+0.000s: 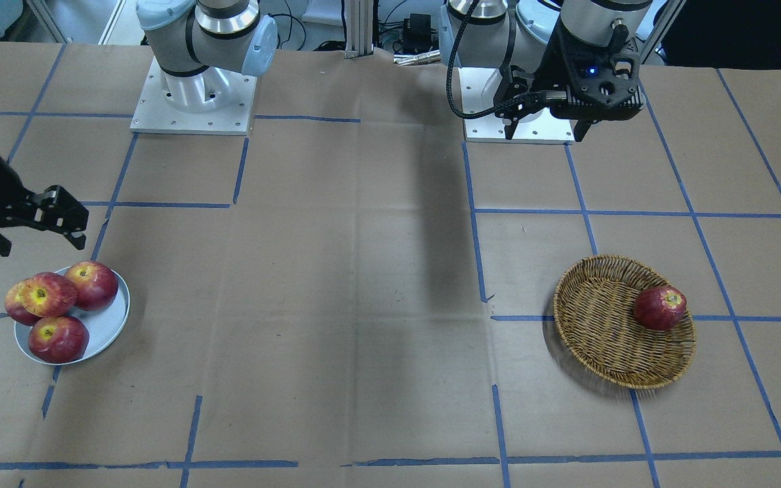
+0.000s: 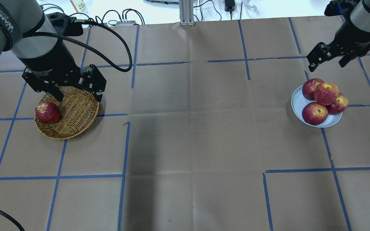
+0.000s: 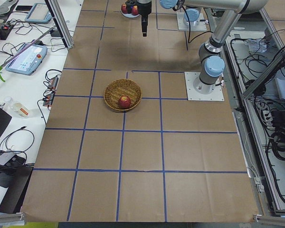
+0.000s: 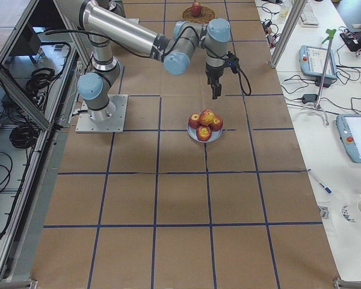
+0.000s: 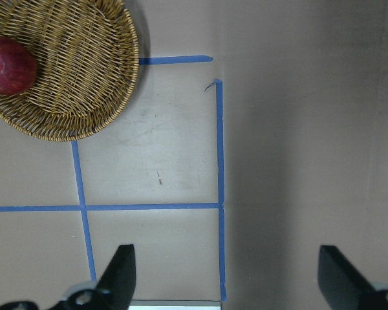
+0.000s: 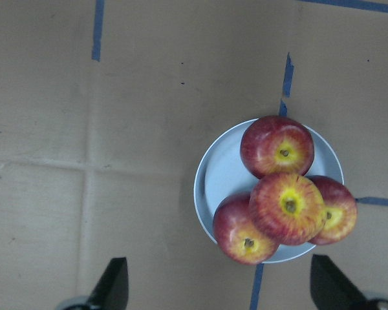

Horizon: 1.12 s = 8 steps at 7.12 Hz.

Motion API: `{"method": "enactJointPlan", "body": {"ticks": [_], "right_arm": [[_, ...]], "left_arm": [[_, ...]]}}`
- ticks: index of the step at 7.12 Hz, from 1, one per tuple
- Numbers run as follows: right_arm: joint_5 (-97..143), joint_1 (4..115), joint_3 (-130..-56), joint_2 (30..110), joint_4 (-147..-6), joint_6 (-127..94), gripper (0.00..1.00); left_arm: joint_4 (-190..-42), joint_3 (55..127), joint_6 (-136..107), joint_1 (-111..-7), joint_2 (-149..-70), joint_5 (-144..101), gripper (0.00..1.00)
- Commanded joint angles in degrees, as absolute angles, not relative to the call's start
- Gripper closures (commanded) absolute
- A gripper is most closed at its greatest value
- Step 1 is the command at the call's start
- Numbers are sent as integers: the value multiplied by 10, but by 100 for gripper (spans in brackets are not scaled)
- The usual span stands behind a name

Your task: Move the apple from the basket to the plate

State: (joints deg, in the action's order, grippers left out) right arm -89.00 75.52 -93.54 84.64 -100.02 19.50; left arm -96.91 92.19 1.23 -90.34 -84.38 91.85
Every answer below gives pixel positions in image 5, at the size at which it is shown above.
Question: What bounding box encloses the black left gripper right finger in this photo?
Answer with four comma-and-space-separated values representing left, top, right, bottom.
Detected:
318, 245, 388, 309

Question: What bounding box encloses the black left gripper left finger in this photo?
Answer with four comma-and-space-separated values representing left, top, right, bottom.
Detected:
0, 244, 137, 310

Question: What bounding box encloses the woven wicker basket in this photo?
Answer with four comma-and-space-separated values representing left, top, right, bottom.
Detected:
0, 1, 139, 141

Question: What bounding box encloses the dark red basket apple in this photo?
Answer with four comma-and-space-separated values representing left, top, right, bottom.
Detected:
0, 36, 38, 95

